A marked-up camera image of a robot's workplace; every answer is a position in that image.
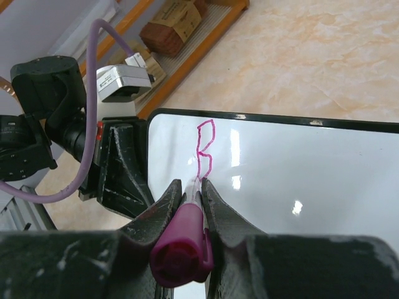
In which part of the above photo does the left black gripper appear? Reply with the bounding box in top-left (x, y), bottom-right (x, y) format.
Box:
top-left (79, 116), bottom-right (155, 218)

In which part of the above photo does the clear plastic box on shelf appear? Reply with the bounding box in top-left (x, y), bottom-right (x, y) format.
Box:
top-left (47, 0), bottom-right (119, 60)

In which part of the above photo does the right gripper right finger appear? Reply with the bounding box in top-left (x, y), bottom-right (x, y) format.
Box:
top-left (201, 179), bottom-right (398, 298)

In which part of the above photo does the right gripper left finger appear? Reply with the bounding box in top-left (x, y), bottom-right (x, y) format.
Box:
top-left (1, 179), bottom-right (182, 298)

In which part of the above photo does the orange wooden shelf rack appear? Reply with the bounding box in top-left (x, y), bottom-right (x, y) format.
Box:
top-left (77, 0), bottom-right (250, 119)

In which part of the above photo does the white whiteboard black frame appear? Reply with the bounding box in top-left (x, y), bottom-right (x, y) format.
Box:
top-left (147, 109), bottom-right (398, 256)

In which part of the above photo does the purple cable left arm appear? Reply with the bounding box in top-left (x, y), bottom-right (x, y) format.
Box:
top-left (0, 18), bottom-right (147, 204)

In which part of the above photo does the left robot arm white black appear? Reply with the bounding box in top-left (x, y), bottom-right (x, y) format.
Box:
top-left (1, 54), bottom-right (155, 218)

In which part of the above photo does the pink capped whiteboard marker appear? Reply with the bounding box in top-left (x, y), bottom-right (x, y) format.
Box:
top-left (150, 178), bottom-right (214, 288)

